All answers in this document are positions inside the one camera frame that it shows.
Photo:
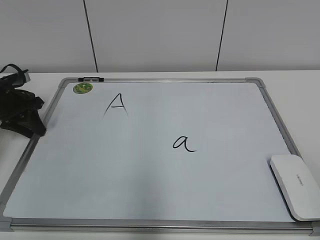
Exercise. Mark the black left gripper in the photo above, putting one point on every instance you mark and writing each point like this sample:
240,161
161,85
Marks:
19,112

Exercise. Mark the white whiteboard eraser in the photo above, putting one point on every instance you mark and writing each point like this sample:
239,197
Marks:
298,186

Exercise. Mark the green round magnet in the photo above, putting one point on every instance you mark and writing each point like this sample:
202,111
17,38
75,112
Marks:
82,88

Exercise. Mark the black whiteboard hanger clip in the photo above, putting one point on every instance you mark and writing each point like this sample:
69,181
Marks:
91,79

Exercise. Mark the white magnetic whiteboard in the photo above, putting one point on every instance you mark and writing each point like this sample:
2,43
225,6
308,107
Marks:
160,155

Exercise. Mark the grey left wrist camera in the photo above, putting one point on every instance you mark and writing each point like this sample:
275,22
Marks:
15,80

